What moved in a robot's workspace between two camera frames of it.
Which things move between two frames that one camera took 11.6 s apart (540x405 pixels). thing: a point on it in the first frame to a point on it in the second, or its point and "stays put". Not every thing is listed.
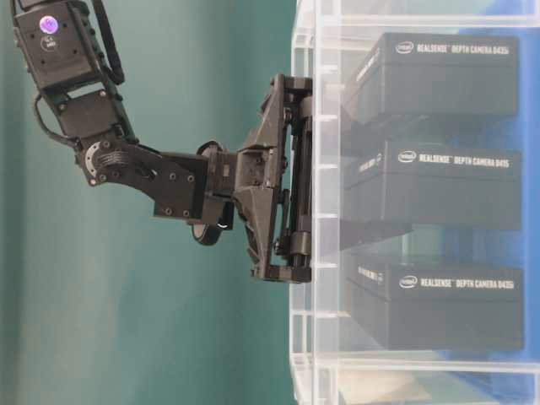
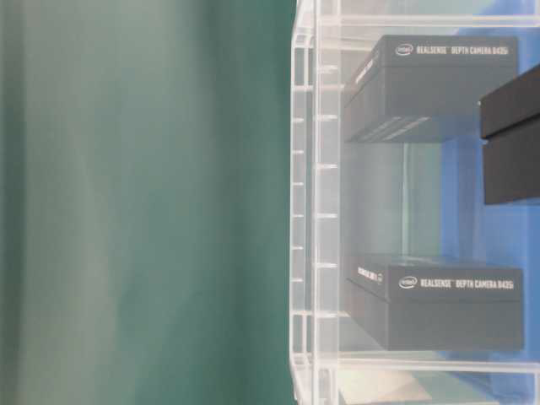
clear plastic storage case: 425,204 stays put
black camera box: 415,186 to 510,126
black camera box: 417,309 stays put
